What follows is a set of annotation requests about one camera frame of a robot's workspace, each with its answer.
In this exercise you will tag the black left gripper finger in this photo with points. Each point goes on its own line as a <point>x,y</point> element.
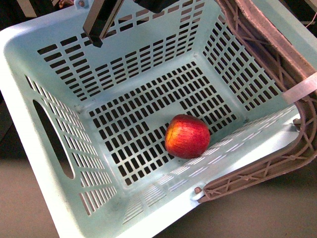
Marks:
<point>100,18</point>

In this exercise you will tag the light blue plastic basket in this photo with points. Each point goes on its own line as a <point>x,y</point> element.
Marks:
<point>92,120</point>

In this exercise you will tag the red yellow apple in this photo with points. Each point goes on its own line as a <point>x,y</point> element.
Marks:
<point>186,137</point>

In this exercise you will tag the brown basket handle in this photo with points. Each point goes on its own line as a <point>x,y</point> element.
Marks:
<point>297,79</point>

